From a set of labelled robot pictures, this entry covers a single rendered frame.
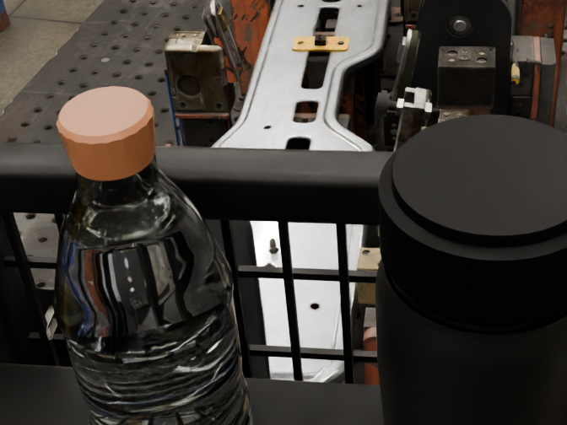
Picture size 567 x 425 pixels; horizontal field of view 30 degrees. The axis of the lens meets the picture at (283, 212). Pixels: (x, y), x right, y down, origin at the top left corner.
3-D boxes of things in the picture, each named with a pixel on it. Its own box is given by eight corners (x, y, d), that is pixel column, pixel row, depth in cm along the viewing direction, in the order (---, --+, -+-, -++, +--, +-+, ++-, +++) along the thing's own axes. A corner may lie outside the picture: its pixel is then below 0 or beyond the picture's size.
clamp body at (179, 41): (192, 202, 180) (162, 22, 158) (262, 204, 178) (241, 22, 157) (180, 237, 173) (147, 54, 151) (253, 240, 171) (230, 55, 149)
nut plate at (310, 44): (291, 51, 158) (290, 44, 157) (294, 38, 161) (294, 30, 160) (348, 51, 156) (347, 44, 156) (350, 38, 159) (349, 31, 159)
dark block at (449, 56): (434, 287, 159) (439, 44, 133) (482, 289, 158) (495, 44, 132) (433, 310, 156) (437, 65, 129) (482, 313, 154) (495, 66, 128)
